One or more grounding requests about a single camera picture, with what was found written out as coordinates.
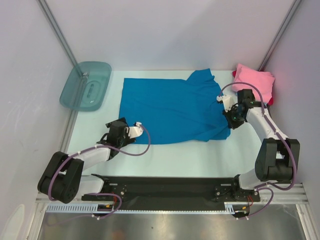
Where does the blue t-shirt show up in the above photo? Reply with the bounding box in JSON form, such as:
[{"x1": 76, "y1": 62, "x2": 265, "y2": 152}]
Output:
[{"x1": 119, "y1": 68, "x2": 231, "y2": 145}]

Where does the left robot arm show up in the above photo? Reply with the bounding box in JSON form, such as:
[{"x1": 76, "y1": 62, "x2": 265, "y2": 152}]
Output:
[{"x1": 37, "y1": 117, "x2": 144, "y2": 204}]

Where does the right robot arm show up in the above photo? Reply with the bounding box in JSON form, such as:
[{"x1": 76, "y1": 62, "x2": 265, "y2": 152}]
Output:
[{"x1": 216, "y1": 89, "x2": 300, "y2": 201}]

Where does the pink folded t-shirt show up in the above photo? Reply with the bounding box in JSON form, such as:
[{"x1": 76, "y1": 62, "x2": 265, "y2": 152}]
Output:
[{"x1": 231, "y1": 62, "x2": 276, "y2": 101}]

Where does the teal translucent plastic bin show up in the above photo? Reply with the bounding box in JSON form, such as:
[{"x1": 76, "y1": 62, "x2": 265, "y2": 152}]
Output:
[{"x1": 59, "y1": 61, "x2": 112, "y2": 112}]

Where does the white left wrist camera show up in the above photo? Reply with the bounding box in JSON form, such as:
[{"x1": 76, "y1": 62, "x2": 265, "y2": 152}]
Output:
[{"x1": 126, "y1": 121, "x2": 144, "y2": 139}]

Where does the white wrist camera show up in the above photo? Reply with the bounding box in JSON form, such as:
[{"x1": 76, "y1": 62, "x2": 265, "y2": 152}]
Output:
[
  {"x1": 126, "y1": 121, "x2": 144, "y2": 139},
  {"x1": 216, "y1": 95, "x2": 235, "y2": 112}
]

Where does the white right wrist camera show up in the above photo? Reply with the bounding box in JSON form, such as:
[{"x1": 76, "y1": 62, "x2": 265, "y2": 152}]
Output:
[{"x1": 216, "y1": 95, "x2": 235, "y2": 112}]

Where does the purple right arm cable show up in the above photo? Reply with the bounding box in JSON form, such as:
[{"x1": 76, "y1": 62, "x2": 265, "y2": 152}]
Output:
[{"x1": 218, "y1": 81, "x2": 298, "y2": 221}]

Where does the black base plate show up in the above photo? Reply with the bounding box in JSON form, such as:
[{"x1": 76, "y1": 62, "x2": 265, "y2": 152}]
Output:
[{"x1": 49, "y1": 175, "x2": 293, "y2": 212}]

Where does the white slotted cable duct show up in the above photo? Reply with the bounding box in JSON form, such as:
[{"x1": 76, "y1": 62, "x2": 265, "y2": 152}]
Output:
[{"x1": 45, "y1": 203, "x2": 249, "y2": 215}]

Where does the aluminium front rail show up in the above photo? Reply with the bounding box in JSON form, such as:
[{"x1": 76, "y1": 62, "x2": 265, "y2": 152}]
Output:
[{"x1": 40, "y1": 178, "x2": 308, "y2": 204}]

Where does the right aluminium frame post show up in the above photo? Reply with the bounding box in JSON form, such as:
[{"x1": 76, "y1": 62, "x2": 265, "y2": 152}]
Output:
[{"x1": 257, "y1": 0, "x2": 304, "y2": 71}]

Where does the aluminium frame post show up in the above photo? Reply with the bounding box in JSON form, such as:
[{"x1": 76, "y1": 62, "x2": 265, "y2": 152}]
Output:
[
  {"x1": 36, "y1": 0, "x2": 78, "y2": 67},
  {"x1": 257, "y1": 0, "x2": 304, "y2": 71}
]

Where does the left aluminium frame post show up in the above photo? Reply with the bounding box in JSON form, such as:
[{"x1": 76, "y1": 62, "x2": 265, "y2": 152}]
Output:
[{"x1": 36, "y1": 0, "x2": 78, "y2": 67}]

